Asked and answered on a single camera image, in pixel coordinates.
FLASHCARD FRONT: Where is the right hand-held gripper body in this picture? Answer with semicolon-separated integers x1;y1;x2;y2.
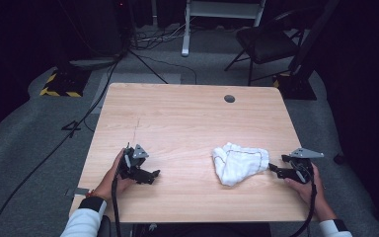
280;147;326;185

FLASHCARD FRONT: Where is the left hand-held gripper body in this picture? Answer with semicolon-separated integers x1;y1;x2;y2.
117;142;151;183

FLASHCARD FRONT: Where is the white towel with coloured stitching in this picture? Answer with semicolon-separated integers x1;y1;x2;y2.
211;141;271;188

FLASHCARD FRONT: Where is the person's left hand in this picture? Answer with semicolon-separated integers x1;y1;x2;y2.
93;147;136;202

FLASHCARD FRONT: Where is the person's right hand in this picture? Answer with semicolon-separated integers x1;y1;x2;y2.
283;163;339;222

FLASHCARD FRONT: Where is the person's dark lap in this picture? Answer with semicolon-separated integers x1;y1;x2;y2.
131;222;272;237

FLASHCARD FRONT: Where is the black stand with slanted pole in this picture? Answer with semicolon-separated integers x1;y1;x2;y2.
272;0;341;101

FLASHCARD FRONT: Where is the stand base with hazard stripes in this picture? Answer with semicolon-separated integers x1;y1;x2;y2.
38;66;93;99

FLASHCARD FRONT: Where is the black folding chair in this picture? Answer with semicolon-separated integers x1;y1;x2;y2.
223;7;311;87

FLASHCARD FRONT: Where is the black computer tower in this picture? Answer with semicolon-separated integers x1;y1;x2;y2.
68;0;130;68

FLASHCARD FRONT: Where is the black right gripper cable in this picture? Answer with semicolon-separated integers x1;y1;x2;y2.
289;163;319;237

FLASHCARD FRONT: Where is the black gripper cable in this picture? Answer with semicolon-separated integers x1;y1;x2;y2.
111;176;123;237
289;163;319;237

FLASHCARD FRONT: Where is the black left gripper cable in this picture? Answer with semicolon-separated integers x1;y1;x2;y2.
111;176;123;237

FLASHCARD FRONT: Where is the red bracelet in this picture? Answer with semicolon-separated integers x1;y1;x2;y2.
85;190;109;202

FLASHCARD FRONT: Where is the silver bracket on table edge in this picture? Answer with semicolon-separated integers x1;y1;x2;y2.
65;187;90;198

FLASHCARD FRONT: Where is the long black floor cable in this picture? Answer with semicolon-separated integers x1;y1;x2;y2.
0;60;121;237

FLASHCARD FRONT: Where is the thin black floor cable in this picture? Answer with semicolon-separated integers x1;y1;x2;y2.
137;53;198;86

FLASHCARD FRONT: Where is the bundle of floor cables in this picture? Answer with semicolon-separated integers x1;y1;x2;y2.
128;23;187;51

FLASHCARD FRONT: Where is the white metal desk frame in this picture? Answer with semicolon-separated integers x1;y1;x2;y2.
180;0;268;58

